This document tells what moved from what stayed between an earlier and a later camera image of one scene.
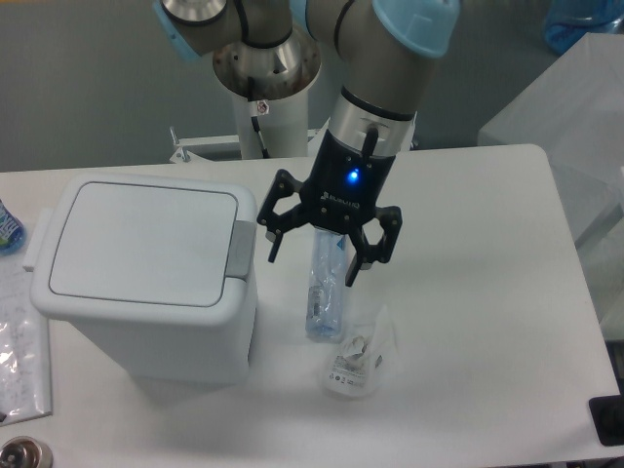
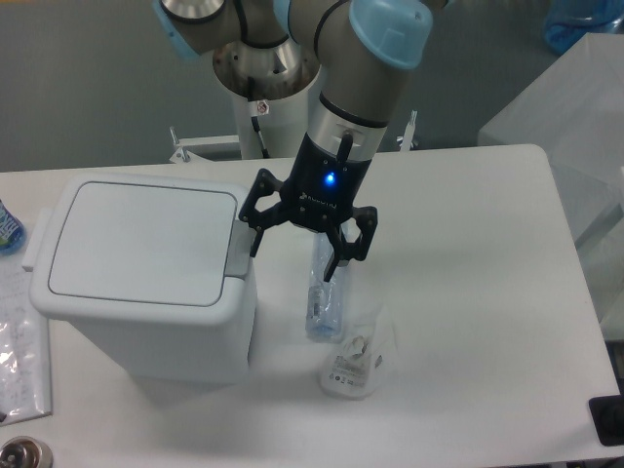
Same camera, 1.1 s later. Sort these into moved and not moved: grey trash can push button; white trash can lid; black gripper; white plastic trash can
Moved: black gripper
Not moved: white trash can lid; grey trash can push button; white plastic trash can
